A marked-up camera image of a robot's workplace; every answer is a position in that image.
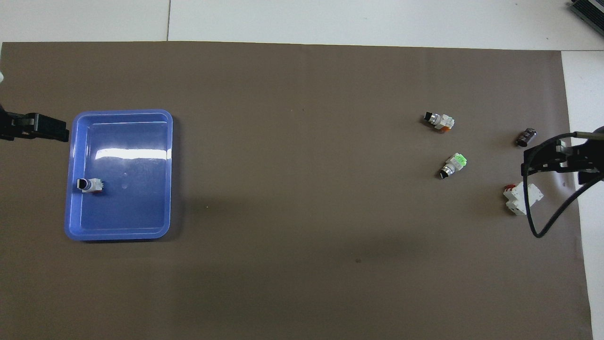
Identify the small black terminal block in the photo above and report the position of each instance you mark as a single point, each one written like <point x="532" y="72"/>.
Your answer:
<point x="526" y="137"/>

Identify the brown table mat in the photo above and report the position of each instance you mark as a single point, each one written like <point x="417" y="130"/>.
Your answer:
<point x="283" y="259"/>

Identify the orange white selector switch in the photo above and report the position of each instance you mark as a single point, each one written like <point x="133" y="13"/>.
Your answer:
<point x="92" y="185"/>

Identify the blue plastic tray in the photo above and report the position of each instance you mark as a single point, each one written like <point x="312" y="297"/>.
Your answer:
<point x="122" y="217"/>

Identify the dark ribbed grey device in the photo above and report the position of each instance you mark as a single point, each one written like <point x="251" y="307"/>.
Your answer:
<point x="590" y="9"/>

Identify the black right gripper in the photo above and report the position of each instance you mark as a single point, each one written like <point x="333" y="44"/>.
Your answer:
<point x="590" y="156"/>

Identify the bright green push-button switch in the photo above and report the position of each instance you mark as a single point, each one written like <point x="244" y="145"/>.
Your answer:
<point x="455" y="163"/>

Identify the white circuit breaker with red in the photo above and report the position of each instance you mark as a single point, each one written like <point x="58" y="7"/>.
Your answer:
<point x="514" y="203"/>

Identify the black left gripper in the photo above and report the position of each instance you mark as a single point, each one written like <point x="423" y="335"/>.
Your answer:
<point x="8" y="125"/>

